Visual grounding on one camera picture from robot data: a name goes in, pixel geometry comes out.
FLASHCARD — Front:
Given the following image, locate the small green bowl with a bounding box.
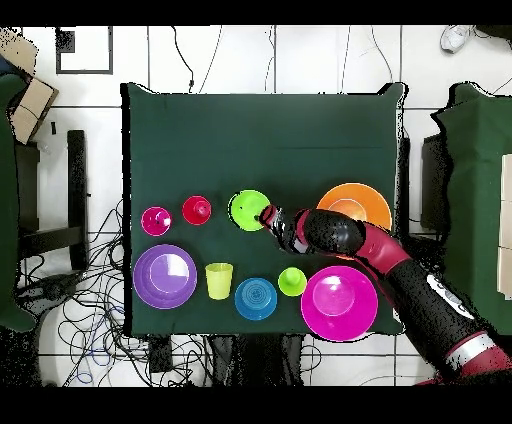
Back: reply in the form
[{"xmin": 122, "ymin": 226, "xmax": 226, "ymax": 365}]
[{"xmin": 227, "ymin": 189, "xmax": 272, "ymax": 233}]

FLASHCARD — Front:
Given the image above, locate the red cup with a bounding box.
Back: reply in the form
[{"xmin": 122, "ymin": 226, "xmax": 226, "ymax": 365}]
[{"xmin": 181, "ymin": 194, "xmax": 213, "ymax": 226}]

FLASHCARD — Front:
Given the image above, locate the yellow cup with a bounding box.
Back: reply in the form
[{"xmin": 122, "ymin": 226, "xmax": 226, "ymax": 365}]
[{"xmin": 205, "ymin": 262, "xmax": 234, "ymax": 301}]

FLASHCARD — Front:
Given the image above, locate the purple bowl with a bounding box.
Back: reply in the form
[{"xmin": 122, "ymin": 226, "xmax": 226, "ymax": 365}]
[{"xmin": 132, "ymin": 244, "xmax": 198, "ymax": 310}]

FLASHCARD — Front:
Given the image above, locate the stack of white boxes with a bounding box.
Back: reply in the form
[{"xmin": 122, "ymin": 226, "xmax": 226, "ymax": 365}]
[{"xmin": 496, "ymin": 153, "xmax": 512, "ymax": 301}]

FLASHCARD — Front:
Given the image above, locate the lime green cup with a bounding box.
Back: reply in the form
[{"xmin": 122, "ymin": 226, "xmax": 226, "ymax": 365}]
[{"xmin": 277, "ymin": 266, "xmax": 308, "ymax": 298}]

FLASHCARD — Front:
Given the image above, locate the dark green tablecloth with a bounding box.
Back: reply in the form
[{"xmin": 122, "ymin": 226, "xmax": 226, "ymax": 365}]
[{"xmin": 120, "ymin": 82, "xmax": 407, "ymax": 337}]

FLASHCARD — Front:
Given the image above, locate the blue bowl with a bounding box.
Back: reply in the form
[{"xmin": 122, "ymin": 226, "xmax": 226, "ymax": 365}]
[{"xmin": 234, "ymin": 277, "xmax": 279, "ymax": 322}]

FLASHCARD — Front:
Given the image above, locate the large orange bowl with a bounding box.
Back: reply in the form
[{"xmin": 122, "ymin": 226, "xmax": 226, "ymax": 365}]
[{"xmin": 315, "ymin": 182, "xmax": 393, "ymax": 262}]

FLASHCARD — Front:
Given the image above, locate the magenta cup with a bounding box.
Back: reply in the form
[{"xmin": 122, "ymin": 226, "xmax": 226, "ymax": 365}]
[{"xmin": 140, "ymin": 206, "xmax": 174, "ymax": 238}]

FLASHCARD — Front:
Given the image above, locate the large pink bowl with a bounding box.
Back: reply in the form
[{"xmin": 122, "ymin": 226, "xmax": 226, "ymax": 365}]
[{"xmin": 300, "ymin": 265, "xmax": 380, "ymax": 343}]

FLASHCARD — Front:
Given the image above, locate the black box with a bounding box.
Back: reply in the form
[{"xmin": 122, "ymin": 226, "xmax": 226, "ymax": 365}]
[{"xmin": 419, "ymin": 133, "xmax": 454, "ymax": 233}]

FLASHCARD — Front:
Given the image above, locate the black power adapter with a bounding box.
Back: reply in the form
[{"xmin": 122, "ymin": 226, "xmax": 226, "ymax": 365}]
[{"xmin": 148, "ymin": 337, "xmax": 174, "ymax": 373}]

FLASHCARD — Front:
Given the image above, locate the green cloth covered table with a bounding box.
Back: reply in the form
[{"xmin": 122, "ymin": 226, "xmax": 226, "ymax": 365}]
[
  {"xmin": 0, "ymin": 73, "xmax": 38, "ymax": 333},
  {"xmin": 430, "ymin": 82, "xmax": 512, "ymax": 335}
]

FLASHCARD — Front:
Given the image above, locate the brown cardboard box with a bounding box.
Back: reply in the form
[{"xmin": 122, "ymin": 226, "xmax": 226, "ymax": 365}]
[
  {"xmin": 9, "ymin": 76, "xmax": 60, "ymax": 145},
  {"xmin": 0, "ymin": 26, "xmax": 39, "ymax": 76}
]

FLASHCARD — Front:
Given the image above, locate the white shoe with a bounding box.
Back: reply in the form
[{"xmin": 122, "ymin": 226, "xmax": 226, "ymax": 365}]
[{"xmin": 439, "ymin": 24, "xmax": 476, "ymax": 54}]

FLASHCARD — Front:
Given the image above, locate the tangle of floor cables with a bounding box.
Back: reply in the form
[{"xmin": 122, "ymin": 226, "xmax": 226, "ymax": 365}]
[{"xmin": 15, "ymin": 197, "xmax": 237, "ymax": 387}]

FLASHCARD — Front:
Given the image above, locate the black cable with plug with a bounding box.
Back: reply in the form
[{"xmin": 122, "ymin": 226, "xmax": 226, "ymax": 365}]
[{"xmin": 170, "ymin": 25, "xmax": 196, "ymax": 94}]

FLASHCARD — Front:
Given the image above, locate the thin grey cable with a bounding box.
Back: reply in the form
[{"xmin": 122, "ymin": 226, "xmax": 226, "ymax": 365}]
[{"xmin": 198, "ymin": 25, "xmax": 222, "ymax": 94}]

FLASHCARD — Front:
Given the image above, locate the black chair frame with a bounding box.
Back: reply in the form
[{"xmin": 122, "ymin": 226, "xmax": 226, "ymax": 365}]
[{"xmin": 15, "ymin": 129, "xmax": 90, "ymax": 273}]

